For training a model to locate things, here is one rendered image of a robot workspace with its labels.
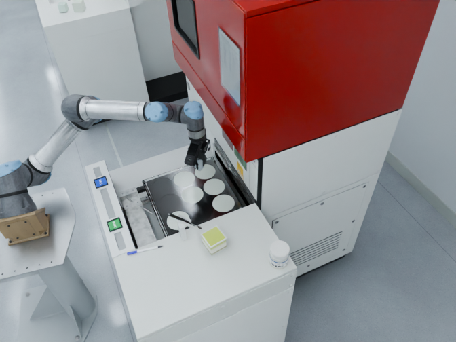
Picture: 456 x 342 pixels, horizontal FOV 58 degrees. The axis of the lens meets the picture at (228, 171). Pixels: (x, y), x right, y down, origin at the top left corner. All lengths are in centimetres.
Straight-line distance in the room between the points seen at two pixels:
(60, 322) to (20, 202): 102
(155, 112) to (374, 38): 81
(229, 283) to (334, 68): 85
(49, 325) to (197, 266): 136
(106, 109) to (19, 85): 304
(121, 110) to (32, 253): 76
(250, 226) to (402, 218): 163
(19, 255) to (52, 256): 15
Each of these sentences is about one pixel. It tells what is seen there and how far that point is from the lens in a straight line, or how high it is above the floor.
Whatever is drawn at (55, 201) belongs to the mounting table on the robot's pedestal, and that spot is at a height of 82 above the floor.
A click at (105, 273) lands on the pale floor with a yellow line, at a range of 281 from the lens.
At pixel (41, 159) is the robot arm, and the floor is 107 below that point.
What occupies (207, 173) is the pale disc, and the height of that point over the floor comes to 90.
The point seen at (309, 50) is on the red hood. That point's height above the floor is 164.
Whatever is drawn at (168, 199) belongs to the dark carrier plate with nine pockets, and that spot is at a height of 90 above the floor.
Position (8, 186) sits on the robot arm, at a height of 107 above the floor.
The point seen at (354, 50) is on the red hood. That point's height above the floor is 159.
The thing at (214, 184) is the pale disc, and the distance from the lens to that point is 191.
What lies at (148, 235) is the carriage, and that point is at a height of 88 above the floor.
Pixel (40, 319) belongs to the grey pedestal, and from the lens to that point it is 279.
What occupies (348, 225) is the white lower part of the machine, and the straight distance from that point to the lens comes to 240.
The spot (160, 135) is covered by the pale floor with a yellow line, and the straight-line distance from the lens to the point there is 356.
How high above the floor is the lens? 233
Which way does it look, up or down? 47 degrees down
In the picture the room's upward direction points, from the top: 3 degrees counter-clockwise
